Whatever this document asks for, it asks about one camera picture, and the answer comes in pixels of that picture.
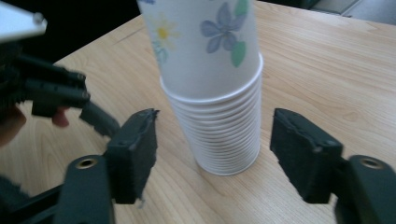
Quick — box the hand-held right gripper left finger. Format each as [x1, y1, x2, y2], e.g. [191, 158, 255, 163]
[104, 107, 160, 205]

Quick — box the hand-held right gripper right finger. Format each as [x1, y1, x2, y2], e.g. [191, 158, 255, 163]
[269, 107, 344, 204]

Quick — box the stack of white paper cups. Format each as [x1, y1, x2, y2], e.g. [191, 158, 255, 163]
[136, 0, 264, 177]

